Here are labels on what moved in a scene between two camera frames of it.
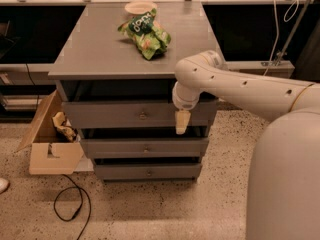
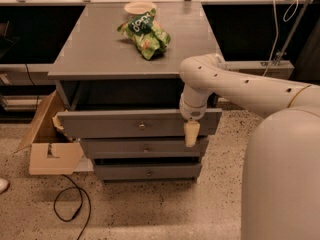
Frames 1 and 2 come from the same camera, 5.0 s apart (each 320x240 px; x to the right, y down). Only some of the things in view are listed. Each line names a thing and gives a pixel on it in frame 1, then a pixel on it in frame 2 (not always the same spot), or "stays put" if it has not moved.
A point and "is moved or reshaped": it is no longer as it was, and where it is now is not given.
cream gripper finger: [182, 118] → [191, 132]
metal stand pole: [283, 52] stays put
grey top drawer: [140, 114] is moved or reshaped
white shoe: [4, 185] stays put
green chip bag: [150, 39] stays put
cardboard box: [48, 154] stays put
